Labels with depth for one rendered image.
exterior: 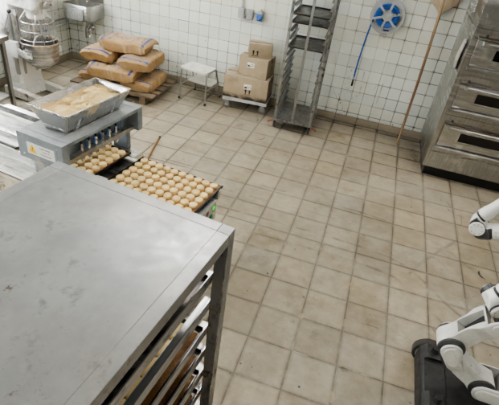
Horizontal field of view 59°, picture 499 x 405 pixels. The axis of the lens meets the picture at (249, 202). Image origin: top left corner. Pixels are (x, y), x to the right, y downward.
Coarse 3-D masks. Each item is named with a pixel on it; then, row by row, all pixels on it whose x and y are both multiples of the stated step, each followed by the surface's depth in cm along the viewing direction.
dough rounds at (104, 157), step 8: (104, 152) 288; (112, 152) 291; (120, 152) 290; (80, 160) 276; (88, 160) 278; (96, 160) 278; (104, 160) 283; (112, 160) 282; (80, 168) 268; (88, 168) 272; (96, 168) 271
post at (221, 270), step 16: (224, 224) 94; (224, 256) 95; (224, 272) 97; (224, 288) 101; (224, 304) 106; (208, 320) 108; (208, 336) 111; (208, 352) 114; (208, 368) 118; (208, 384) 122; (208, 400) 126
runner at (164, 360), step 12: (204, 300) 107; (204, 312) 103; (192, 324) 98; (180, 336) 98; (168, 348) 95; (180, 348) 95; (156, 360) 92; (168, 360) 91; (156, 372) 87; (144, 384) 87; (132, 396) 85; (144, 396) 85
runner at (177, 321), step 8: (208, 272) 102; (208, 280) 98; (200, 288) 95; (200, 296) 96; (192, 304) 93; (184, 312) 90; (176, 320) 87; (168, 328) 85; (176, 328) 89; (168, 336) 86; (160, 344) 83; (152, 352) 81; (144, 360) 79; (136, 368) 77; (144, 368) 80; (136, 376) 78; (128, 384) 76; (120, 392) 74; (112, 400) 72; (120, 400) 75
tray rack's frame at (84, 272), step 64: (0, 192) 94; (64, 192) 96; (128, 192) 99; (0, 256) 78; (64, 256) 80; (128, 256) 82; (192, 256) 84; (0, 320) 68; (64, 320) 69; (128, 320) 70; (0, 384) 59; (64, 384) 60
